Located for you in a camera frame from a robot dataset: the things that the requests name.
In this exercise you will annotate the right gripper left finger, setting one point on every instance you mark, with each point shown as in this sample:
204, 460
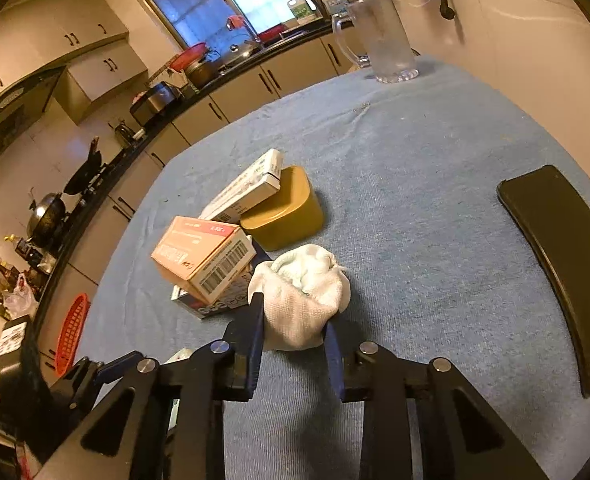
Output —
237, 372

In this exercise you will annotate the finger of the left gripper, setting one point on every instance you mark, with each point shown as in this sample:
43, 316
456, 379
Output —
116, 369

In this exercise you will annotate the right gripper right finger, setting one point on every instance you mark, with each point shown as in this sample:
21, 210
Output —
349, 375

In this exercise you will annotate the white paper towel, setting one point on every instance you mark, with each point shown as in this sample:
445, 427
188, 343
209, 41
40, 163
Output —
302, 289

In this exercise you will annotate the pink white medicine box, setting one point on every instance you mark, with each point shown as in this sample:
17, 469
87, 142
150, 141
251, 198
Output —
202, 257

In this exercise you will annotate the long white cardboard box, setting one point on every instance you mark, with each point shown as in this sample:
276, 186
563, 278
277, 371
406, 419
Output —
257, 182

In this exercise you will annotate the red plastic basket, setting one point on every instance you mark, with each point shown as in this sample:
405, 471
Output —
70, 333

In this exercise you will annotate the white plastic bag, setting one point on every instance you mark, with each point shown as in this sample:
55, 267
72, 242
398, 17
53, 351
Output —
21, 300

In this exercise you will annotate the steel wok with lid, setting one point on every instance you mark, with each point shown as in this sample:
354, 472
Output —
48, 215

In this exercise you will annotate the black frying pan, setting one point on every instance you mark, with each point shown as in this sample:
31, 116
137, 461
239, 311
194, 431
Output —
85, 173

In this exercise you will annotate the black range hood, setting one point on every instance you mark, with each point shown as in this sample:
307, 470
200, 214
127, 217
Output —
25, 102

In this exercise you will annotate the black rice cooker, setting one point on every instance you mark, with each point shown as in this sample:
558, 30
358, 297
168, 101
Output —
147, 105

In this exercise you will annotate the red basin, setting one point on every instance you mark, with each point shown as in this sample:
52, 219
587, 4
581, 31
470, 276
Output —
188, 56

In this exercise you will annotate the clear glass mug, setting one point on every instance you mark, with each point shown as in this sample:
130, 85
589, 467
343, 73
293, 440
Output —
380, 30

